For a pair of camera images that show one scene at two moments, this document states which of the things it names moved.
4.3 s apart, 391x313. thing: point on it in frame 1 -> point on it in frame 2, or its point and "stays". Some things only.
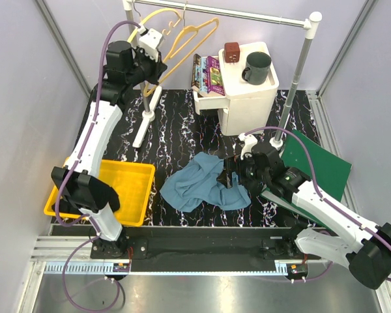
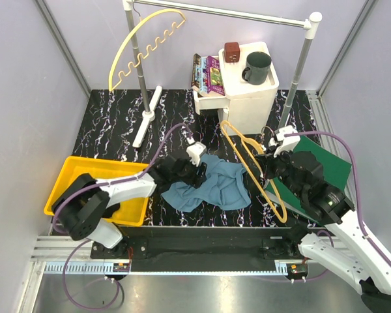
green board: (332, 173) stays
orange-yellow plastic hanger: (157, 87) -> (256, 183)
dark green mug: (257, 72) stays
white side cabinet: (245, 109) stays
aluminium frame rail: (72, 256) stays
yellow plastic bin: (132, 182) stays
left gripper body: (145, 68) -> (189, 175)
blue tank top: (198, 184) stays
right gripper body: (247, 171) -> (279, 165)
